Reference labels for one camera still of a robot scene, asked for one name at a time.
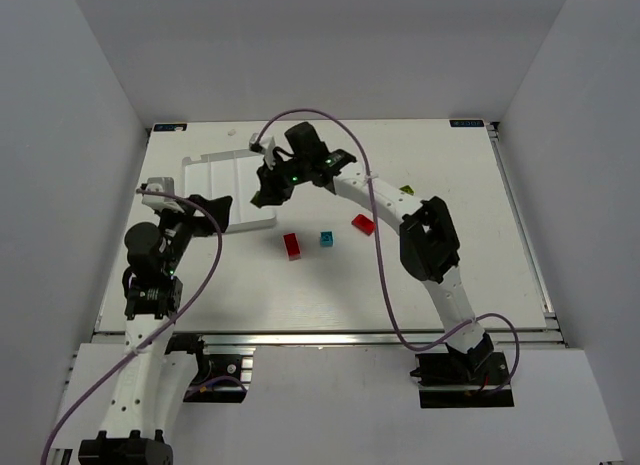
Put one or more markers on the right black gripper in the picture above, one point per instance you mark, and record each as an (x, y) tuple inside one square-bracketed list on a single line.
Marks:
[(273, 186)]

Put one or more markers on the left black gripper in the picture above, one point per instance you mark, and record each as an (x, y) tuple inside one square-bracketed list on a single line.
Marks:
[(198, 215)]

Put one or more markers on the red long lego brick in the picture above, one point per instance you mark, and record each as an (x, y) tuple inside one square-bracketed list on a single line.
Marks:
[(292, 246)]

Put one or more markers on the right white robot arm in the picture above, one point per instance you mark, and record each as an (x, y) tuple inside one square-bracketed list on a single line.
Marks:
[(428, 242)]

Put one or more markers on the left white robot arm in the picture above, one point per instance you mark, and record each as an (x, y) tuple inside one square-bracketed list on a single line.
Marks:
[(159, 366)]

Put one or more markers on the white divided sorting tray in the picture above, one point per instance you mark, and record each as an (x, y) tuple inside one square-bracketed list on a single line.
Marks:
[(232, 173)]

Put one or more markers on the small blue lego brick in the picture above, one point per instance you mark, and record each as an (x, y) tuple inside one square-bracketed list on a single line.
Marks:
[(326, 239)]

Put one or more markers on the red sloped lego brick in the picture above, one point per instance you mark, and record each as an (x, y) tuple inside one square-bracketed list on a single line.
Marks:
[(364, 224)]

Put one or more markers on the left blue corner label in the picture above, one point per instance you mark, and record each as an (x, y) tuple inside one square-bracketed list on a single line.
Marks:
[(169, 127)]

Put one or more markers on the blue corner label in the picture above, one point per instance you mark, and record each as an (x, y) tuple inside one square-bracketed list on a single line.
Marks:
[(169, 127), (466, 123)]

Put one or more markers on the right blue corner label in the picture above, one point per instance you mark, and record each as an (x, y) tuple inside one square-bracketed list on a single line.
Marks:
[(466, 123)]

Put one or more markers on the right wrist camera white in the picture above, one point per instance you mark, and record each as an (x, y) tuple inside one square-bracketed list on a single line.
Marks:
[(264, 145)]

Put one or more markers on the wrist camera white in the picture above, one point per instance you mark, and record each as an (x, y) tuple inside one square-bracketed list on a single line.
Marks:
[(264, 145), (159, 191)]

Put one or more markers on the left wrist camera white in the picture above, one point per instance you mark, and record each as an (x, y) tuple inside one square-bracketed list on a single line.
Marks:
[(159, 191)]

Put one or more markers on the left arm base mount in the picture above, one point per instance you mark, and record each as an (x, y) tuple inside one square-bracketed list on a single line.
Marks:
[(219, 374)]

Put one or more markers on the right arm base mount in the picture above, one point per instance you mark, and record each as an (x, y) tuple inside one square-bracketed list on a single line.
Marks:
[(444, 383)]

